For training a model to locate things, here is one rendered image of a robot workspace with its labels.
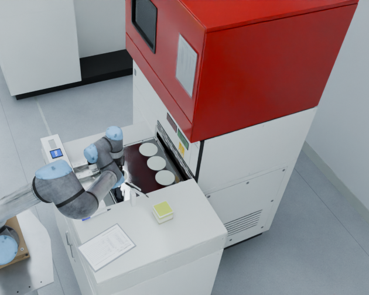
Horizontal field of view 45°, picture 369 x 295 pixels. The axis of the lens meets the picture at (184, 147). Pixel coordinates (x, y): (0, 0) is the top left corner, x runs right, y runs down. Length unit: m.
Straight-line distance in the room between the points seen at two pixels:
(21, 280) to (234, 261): 1.52
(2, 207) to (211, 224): 0.90
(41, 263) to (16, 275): 0.11
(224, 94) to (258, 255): 1.55
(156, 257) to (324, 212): 1.88
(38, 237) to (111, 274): 0.47
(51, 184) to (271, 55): 1.02
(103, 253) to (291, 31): 1.21
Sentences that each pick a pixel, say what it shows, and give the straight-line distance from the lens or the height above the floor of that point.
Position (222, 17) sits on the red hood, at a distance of 1.74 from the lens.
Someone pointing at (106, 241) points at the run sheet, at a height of 0.97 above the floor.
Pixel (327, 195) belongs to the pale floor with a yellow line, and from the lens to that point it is 3.68.
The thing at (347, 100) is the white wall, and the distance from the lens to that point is 3.42.
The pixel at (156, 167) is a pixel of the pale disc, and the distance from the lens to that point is 2.34.
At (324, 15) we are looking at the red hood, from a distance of 2.00.
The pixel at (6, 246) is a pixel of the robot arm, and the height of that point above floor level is 1.10.
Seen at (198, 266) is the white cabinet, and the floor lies 0.74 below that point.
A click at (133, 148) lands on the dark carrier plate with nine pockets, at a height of 0.90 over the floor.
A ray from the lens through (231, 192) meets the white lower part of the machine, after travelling 2.52.
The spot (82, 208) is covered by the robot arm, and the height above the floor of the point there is 1.35.
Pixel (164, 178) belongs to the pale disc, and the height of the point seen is 0.90.
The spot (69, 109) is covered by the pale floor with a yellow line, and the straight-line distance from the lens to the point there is 4.05.
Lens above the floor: 2.66
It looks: 46 degrees down
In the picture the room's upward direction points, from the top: 7 degrees clockwise
